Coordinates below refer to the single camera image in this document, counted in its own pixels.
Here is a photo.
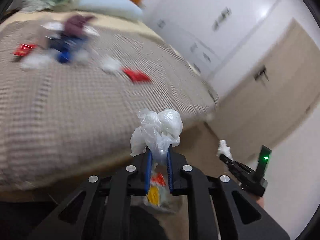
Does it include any white tissue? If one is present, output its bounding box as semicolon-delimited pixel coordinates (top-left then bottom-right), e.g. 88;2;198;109
100;56;122;73
216;140;233;160

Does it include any yellow snack wrapper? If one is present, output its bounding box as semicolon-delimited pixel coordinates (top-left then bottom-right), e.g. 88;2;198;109
147;186;160;207

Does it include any red snack wrapper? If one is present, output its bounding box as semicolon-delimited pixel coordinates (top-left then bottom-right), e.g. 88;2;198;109
151;172;166;187

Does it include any clear plastic bag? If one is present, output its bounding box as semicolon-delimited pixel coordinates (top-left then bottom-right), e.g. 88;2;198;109
130;108;183;165

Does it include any beige door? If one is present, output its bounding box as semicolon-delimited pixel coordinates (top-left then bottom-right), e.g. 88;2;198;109
210;19;319;162

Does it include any red wrapper on bed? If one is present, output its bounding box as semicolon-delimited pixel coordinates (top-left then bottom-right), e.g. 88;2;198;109
122;68;151;83

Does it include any brown checked blanket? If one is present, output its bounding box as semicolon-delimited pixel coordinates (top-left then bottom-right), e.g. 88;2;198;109
1;21;218;191

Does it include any white built-in wardrobe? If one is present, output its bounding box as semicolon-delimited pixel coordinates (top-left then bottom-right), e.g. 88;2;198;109
146;0;281;98

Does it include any white tissue on bed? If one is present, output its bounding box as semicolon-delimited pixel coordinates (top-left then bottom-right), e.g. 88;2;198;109
100;56;122;73

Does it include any yellow mattress sheet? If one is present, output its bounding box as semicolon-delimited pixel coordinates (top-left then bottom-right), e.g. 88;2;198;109
1;11;163;41

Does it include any white plastic bag on bed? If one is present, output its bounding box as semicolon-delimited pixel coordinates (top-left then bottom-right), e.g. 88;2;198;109
20;53;55;70

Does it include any red packet far left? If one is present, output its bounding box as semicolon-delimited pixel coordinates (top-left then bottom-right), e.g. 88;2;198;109
12;44;37;57

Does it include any dark purple cloth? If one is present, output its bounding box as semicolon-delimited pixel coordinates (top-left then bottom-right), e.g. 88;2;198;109
63;15;95;37

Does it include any light blue pillow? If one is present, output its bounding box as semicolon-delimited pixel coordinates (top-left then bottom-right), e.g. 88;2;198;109
75;0;143;22

